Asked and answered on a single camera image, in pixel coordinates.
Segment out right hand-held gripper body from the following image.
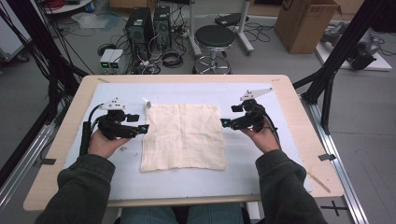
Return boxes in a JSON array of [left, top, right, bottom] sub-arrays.
[[231, 87, 274, 133]]

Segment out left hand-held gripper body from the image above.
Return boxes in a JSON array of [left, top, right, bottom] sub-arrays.
[[97, 97, 139, 140]]

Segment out cream cloth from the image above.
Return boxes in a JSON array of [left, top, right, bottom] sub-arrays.
[[140, 97, 227, 173]]

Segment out person's left hand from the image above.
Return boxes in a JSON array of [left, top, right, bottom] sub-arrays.
[[88, 129, 132, 158]]

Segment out person's right hand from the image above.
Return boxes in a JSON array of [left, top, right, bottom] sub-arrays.
[[241, 120, 281, 154]]

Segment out white power supply box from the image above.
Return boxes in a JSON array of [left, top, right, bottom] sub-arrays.
[[99, 49, 116, 70], [108, 49, 124, 70]]

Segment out wooden table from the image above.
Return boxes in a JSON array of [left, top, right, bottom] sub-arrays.
[[22, 74, 345, 213]]

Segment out white table mat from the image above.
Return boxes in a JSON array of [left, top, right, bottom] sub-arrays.
[[64, 82, 312, 202]]

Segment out black round stool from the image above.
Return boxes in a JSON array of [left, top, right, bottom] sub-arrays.
[[191, 24, 236, 75]]

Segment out white stand leg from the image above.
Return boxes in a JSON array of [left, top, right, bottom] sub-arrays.
[[237, 0, 255, 56]]

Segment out person's left leg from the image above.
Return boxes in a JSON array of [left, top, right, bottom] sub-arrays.
[[120, 204, 180, 224]]

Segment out person's leg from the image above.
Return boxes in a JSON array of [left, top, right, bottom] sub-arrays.
[[120, 204, 180, 224], [186, 203, 246, 224]]

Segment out black flat case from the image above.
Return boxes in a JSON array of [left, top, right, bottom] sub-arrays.
[[214, 12, 250, 28]]

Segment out black computer tower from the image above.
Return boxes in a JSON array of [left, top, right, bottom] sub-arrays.
[[153, 5, 173, 50], [125, 7, 155, 46]]

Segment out thin wooden stick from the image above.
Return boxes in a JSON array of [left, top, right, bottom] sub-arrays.
[[306, 172, 332, 194]]

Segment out person's right leg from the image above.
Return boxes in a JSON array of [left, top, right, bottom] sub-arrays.
[[186, 203, 246, 224]]

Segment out clear plastic sheet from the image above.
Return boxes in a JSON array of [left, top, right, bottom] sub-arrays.
[[70, 11, 110, 30]]

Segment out cardboard box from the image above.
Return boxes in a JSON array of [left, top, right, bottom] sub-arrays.
[[274, 0, 343, 55]]

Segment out black tape cross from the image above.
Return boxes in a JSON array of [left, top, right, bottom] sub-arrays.
[[319, 200, 348, 217]]

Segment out white round table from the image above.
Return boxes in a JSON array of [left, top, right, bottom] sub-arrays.
[[43, 0, 95, 15]]

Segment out white board with device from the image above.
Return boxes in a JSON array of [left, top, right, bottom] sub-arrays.
[[315, 21, 393, 73]]

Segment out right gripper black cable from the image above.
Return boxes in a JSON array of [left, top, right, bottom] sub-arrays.
[[262, 106, 283, 150]]

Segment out coiled black cables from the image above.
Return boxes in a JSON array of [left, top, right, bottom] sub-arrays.
[[161, 49, 185, 69]]

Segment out aluminium rail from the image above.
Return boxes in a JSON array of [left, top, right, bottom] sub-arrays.
[[300, 94, 371, 224], [0, 124, 56, 214]]

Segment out black metal frame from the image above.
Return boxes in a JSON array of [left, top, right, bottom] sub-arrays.
[[292, 0, 387, 135], [0, 0, 92, 125]]

